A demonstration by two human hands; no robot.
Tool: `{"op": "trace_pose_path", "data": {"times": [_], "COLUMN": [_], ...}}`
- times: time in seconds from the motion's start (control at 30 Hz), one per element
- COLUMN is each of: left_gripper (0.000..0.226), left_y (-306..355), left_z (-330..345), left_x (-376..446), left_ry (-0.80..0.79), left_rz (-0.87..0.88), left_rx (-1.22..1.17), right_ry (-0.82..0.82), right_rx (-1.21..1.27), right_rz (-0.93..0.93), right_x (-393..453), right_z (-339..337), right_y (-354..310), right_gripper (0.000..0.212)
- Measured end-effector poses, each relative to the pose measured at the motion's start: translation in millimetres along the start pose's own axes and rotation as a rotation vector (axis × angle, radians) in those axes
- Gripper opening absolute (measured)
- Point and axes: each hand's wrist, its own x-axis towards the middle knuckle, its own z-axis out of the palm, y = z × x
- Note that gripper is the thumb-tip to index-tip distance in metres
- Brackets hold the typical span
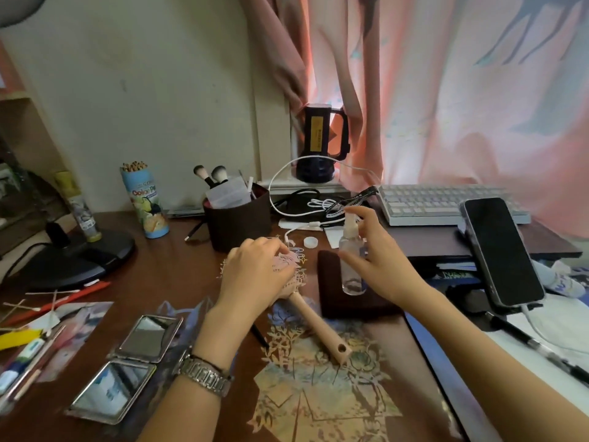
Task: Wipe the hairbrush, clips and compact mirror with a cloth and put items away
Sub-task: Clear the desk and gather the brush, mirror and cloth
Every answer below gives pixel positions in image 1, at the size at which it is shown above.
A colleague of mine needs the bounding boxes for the person's left hand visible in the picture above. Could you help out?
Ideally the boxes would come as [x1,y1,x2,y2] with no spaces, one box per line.
[215,236,298,319]

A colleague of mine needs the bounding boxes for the person's right hand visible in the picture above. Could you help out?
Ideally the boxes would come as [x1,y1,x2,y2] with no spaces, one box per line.
[338,206,433,312]

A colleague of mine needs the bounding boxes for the clear plastic spray bottle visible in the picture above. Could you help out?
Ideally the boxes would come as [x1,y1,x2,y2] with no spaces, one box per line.
[339,212,368,296]

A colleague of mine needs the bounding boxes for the pink hairbrush with wooden handle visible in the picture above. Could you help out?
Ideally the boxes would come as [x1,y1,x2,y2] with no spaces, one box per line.
[269,250,353,367]

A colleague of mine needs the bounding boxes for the person's right forearm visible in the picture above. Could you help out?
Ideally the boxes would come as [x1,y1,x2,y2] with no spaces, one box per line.
[404,284,589,442]

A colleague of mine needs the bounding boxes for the person's left forearm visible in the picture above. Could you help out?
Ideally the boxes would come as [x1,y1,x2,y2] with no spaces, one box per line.
[137,297,272,442]

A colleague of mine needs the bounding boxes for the brown round organiser container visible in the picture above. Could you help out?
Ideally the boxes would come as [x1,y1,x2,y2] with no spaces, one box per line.
[202,183,272,253]

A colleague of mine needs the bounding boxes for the black hair clip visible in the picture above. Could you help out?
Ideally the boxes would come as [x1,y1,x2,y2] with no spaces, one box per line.
[324,186,379,215]

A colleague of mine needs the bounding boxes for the clear plastic bag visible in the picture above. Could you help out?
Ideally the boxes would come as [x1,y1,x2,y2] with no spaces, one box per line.
[205,176,252,210]

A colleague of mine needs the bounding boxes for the white keyboard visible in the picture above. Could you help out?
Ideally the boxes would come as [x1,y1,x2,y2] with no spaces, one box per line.
[375,183,532,227]

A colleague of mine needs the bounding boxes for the black handheld flashlight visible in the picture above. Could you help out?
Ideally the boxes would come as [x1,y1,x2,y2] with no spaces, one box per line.
[294,103,352,184]

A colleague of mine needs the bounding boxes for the black phone stand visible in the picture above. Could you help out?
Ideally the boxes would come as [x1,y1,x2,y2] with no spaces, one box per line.
[445,227,545,318]

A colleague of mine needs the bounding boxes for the illustrated paper cutout sheet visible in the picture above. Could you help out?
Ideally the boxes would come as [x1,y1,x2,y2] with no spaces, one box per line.
[248,297,404,442]

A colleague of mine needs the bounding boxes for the silver metal wristwatch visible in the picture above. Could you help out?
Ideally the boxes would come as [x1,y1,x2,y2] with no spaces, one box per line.
[172,355,233,399]

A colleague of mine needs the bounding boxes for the blue coloured pencil tube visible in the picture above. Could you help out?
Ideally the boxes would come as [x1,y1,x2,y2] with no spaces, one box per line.
[120,161,170,239]

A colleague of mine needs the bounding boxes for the blue desk mat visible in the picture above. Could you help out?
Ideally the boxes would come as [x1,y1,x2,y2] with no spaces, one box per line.
[404,312,491,442]

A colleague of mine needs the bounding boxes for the black smartphone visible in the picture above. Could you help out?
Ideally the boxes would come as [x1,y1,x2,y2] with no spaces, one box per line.
[459,197,546,309]

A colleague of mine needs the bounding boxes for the silver folding compact mirror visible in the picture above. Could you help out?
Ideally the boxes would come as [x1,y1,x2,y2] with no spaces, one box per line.
[64,314,184,427]

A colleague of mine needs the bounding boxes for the pink patterned curtain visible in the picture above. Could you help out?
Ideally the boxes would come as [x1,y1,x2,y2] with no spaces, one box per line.
[239,0,589,241]

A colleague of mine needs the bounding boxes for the black pen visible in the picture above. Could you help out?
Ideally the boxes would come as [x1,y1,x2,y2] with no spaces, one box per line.
[484,311,589,388]

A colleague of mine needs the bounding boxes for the spray can with yellow cap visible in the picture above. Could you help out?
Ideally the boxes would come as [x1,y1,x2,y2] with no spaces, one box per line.
[54,170,103,243]

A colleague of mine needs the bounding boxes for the black round lamp base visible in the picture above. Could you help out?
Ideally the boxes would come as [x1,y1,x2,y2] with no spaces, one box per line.
[4,222,137,291]

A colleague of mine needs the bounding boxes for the white and blue cloth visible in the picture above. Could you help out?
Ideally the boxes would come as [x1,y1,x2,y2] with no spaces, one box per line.
[533,259,588,300]

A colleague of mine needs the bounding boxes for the white paper sheet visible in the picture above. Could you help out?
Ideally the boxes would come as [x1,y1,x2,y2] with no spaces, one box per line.
[487,293,589,403]

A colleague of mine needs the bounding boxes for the illustrated photo card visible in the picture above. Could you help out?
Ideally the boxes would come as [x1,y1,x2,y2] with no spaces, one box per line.
[28,301,114,383]

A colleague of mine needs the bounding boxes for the red pencil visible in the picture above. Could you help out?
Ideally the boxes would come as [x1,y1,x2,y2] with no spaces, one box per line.
[4,281,111,326]

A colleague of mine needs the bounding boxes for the thin pink makeup brush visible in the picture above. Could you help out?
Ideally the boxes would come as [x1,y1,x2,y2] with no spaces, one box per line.
[8,325,66,403]

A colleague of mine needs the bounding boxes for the yellow flat plastic piece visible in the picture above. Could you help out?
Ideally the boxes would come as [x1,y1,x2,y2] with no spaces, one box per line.
[0,328,43,351]

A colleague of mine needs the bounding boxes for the white and blue tube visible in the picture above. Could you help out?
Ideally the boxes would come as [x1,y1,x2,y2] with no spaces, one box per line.
[0,338,45,396]

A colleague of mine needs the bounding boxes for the wooden shelf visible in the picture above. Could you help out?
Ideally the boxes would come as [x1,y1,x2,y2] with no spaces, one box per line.
[0,39,72,226]

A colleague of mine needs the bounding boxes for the white charging cable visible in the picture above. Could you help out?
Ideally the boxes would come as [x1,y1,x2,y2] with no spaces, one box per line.
[268,154,383,248]

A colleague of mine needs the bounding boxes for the white phone cable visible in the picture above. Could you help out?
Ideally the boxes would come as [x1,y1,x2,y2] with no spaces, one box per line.
[520,303,589,358]

